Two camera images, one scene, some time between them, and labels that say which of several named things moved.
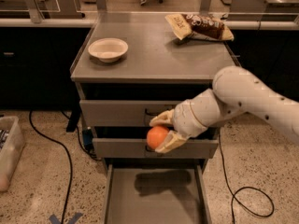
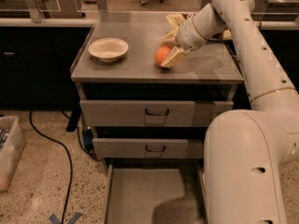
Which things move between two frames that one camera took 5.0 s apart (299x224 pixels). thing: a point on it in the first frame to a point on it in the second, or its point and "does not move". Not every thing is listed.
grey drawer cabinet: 118,100 does not move
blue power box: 87,134 does not move
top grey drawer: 121,113 does not move
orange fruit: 156,136 to 161,54
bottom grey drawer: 156,194 does not move
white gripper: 184,117 to 189,35
